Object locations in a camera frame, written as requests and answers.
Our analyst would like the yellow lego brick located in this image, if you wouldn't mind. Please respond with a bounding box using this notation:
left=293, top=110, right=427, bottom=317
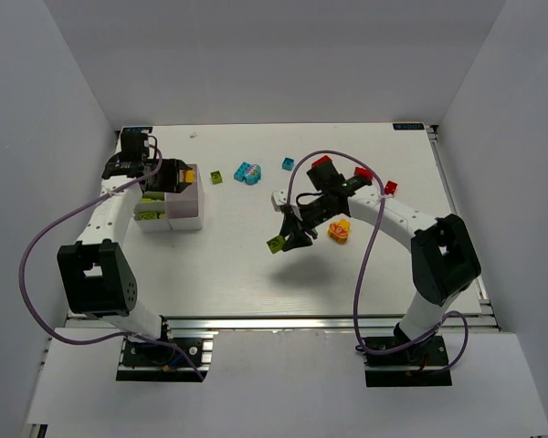
left=182, top=170, right=195, bottom=184

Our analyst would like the lime rounded lego brick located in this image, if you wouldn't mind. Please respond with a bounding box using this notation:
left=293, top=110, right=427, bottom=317
left=267, top=235, right=286, bottom=254

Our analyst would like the yellow orange flower lego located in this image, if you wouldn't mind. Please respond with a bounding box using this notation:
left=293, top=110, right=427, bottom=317
left=328, top=219, right=351, bottom=245

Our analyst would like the pale lime lego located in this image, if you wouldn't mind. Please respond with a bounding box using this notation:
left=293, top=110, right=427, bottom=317
left=139, top=212, right=158, bottom=221

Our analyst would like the red lego brick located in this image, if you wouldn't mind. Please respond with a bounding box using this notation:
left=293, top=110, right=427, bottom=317
left=353, top=167, right=374, bottom=181
left=311, top=155, right=332, bottom=168
left=384, top=181, right=398, bottom=196

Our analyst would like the lime small lego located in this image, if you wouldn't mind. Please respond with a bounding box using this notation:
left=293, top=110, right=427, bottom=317
left=210, top=171, right=223, bottom=184

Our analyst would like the lime sloped lego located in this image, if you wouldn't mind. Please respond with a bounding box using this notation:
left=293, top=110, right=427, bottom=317
left=142, top=192, right=164, bottom=203

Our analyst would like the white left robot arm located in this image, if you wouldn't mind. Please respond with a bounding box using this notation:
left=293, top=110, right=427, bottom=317
left=57, top=129, right=195, bottom=341

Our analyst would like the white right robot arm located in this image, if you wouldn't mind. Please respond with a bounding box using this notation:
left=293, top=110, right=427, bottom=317
left=271, top=161, right=481, bottom=350

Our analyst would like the white compartment container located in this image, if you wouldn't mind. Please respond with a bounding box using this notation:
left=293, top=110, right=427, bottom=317
left=134, top=163, right=205, bottom=233

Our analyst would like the blue label left corner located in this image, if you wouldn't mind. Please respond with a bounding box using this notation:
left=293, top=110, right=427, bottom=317
left=121, top=126, right=153, bottom=135

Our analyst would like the blue label corner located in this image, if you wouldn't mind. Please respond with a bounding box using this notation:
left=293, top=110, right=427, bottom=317
left=392, top=122, right=425, bottom=130
left=121, top=126, right=153, bottom=135

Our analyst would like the red lego brick top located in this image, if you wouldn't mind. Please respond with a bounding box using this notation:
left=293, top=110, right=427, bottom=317
left=311, top=155, right=332, bottom=168

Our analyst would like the teal small lego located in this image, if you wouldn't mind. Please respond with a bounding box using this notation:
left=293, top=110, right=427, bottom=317
left=281, top=157, right=295, bottom=172

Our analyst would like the teal printed round lego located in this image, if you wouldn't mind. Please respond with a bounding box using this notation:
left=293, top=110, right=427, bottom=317
left=245, top=164, right=261, bottom=185

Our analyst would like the blue long lego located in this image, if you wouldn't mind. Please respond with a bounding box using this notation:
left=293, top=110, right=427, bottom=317
left=234, top=162, right=251, bottom=182

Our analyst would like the blue label right corner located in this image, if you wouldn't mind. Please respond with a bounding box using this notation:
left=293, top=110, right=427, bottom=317
left=392, top=122, right=425, bottom=130

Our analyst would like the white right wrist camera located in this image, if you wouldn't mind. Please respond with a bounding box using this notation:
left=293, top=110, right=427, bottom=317
left=270, top=190, right=297, bottom=213

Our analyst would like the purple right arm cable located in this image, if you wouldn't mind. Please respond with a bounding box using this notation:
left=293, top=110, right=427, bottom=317
left=287, top=150, right=469, bottom=376

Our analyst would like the aluminium table front rail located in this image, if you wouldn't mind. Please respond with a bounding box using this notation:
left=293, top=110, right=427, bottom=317
left=63, top=312, right=501, bottom=332

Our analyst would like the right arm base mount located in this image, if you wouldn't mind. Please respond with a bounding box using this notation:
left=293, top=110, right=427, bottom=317
left=355, top=336, right=452, bottom=388

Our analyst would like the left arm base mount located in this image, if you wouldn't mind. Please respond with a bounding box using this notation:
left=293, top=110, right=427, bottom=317
left=116, top=323, right=209, bottom=382

